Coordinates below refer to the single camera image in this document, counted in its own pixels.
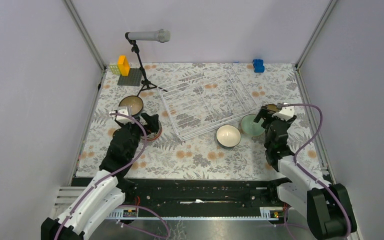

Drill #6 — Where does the grey toy baseplate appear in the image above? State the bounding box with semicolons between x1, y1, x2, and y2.
117;68;143;87

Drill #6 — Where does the black microphone tripod stand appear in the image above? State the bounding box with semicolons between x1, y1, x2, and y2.
126;39;162;97

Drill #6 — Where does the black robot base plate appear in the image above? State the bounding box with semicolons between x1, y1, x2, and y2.
121;178;289;218

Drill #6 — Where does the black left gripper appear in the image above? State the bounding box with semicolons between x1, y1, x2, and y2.
119;112;159;159

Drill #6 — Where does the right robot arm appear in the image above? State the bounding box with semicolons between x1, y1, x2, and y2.
253;103;357;240

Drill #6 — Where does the light green toy brick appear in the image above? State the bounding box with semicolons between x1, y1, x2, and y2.
108;64;121;75

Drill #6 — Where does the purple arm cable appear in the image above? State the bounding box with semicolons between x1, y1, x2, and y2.
53;112;172;240
279;103;353;240

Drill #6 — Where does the blue white patterned bowl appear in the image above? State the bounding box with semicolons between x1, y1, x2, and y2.
146;120;163;142

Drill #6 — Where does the yellow toy brick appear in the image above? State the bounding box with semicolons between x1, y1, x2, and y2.
117;55;131;77

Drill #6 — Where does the teal and cream bowl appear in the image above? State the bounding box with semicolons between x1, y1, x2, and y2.
215;124;242;149

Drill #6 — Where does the floral tablecloth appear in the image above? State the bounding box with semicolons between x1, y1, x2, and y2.
75;63;322;181

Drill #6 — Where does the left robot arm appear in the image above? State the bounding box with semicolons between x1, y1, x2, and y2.
40;111;161;240

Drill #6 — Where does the dark teal floral bowl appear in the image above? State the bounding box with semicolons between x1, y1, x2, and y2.
118;95;144;116

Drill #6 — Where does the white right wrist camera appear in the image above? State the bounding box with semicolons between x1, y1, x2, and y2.
271;102;295;121

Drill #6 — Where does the mint green bowl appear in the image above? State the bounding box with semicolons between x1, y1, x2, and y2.
240;114;265;137

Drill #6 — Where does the grey microphone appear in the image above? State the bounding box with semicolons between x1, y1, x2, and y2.
125;29;171;43

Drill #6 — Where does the white wire dish rack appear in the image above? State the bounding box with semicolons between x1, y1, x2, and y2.
159;64;258;141

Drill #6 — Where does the black gold-rimmed bowl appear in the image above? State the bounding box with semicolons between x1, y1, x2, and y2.
265;104;280;113

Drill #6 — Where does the blue toy brick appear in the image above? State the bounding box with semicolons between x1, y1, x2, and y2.
252;59;266;73

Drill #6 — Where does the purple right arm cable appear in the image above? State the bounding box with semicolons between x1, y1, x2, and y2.
279;103;353;240

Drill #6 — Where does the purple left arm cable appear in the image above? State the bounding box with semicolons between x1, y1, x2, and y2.
53;112;172;240

